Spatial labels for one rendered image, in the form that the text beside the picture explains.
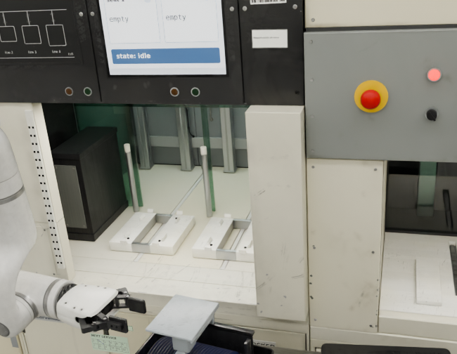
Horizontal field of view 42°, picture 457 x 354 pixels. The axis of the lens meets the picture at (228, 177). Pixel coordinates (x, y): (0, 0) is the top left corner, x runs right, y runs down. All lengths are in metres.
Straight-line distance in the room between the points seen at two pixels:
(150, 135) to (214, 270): 0.92
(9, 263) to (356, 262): 0.77
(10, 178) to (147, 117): 1.31
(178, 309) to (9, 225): 0.37
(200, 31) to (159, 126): 1.17
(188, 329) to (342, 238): 0.46
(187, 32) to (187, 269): 0.72
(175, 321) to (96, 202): 0.86
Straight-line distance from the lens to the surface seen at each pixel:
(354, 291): 1.48
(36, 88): 1.53
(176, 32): 1.33
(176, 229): 1.88
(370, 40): 1.24
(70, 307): 1.27
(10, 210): 1.22
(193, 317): 1.16
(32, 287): 1.34
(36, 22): 1.48
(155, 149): 2.48
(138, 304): 1.26
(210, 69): 1.32
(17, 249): 1.26
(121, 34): 1.38
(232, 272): 1.69
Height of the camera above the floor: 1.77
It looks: 23 degrees down
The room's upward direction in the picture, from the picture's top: 4 degrees counter-clockwise
